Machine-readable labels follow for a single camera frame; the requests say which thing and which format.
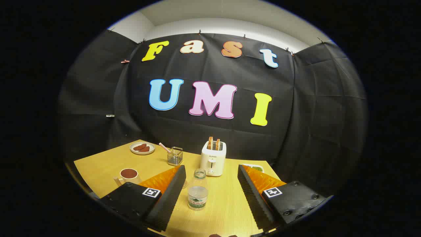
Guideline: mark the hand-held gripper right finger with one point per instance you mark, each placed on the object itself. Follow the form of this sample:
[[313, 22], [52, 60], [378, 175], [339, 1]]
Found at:
[[253, 197]]

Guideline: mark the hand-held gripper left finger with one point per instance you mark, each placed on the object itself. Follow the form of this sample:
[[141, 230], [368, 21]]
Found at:
[[171, 197]]

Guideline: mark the round wooden coaster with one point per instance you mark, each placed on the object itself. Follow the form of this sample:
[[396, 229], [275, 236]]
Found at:
[[185, 184]]

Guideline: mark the clear plastic bottle green collar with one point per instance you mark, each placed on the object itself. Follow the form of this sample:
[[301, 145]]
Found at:
[[197, 194]]

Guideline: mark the white divided seed dish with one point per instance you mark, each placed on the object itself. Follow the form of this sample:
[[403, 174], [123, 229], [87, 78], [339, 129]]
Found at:
[[256, 168]]

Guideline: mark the wooden table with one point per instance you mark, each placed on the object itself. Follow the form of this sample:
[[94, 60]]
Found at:
[[223, 204]]

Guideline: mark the red white striped straw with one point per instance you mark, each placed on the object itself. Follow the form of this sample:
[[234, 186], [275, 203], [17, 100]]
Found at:
[[163, 147]]

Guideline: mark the brown sausage piece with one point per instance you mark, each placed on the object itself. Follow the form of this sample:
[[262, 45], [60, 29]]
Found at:
[[145, 149], [139, 147]]

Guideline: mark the white toaster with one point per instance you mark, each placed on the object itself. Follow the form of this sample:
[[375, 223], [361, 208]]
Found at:
[[212, 161]]

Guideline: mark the white round plate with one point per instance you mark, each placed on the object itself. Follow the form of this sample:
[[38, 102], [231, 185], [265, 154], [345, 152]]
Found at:
[[135, 151]]

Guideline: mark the toast slice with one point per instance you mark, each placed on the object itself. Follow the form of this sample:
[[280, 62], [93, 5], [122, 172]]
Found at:
[[210, 143], [217, 144]]

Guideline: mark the black backdrop cloth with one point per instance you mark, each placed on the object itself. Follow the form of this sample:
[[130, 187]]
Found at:
[[296, 131]]

